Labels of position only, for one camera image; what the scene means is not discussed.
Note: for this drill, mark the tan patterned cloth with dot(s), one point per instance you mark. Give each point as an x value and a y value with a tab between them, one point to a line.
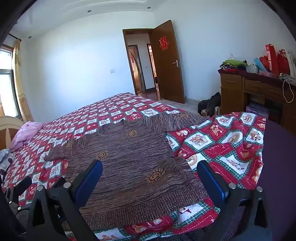
204	112

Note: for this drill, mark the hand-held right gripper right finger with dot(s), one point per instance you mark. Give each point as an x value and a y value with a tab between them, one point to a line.
211	183

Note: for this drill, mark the brown knit sweater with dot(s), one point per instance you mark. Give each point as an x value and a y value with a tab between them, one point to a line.
129	166

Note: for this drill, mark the pink pillow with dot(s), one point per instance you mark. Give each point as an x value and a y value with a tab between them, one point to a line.
25	134

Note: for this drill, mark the light blue flat box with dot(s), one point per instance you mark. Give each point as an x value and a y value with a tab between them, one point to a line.
259	64

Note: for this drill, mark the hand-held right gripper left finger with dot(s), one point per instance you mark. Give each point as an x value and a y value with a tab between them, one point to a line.
92	180

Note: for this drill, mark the tall red gift box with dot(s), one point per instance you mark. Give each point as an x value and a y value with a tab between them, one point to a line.
272	58

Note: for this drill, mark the red gift bag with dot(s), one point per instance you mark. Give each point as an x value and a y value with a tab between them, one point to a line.
283	62

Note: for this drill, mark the yellow curtain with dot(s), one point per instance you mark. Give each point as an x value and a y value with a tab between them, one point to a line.
22	97

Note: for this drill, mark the cream wooden headboard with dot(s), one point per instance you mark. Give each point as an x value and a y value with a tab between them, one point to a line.
7	129

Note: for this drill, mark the window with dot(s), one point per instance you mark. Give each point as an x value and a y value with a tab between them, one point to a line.
5	92

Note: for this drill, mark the red paper door decoration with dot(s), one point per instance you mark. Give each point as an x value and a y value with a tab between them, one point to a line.
163	42

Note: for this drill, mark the dark curtain rod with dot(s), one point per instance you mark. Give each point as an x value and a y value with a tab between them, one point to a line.
15	37

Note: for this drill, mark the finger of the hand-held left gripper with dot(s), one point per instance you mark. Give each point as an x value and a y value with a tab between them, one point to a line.
22	184

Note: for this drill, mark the wooden desk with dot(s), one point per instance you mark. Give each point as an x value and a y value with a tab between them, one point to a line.
231	92

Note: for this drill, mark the white and red bag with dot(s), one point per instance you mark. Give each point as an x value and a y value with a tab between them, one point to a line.
291	62

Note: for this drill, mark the white kettle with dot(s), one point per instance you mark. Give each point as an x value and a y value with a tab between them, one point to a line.
252	69

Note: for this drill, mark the brown wooden door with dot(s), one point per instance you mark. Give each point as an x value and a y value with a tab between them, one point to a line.
166	74

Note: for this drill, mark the black bag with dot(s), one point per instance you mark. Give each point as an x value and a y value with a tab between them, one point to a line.
212	102

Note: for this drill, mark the brown door frame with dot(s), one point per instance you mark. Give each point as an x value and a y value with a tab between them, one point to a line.
129	60

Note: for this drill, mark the purple box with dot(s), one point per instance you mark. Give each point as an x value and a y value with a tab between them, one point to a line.
256	110

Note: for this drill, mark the purple mattress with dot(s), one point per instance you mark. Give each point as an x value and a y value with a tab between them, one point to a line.
277	173

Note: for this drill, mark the grey patterned cloth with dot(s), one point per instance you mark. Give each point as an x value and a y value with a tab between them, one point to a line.
4	160

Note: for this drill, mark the pile of folded clothes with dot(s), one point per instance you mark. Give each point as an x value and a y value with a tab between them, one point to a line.
232	63

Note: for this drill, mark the red checked printed blanket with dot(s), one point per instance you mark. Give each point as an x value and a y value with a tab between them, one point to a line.
231	148

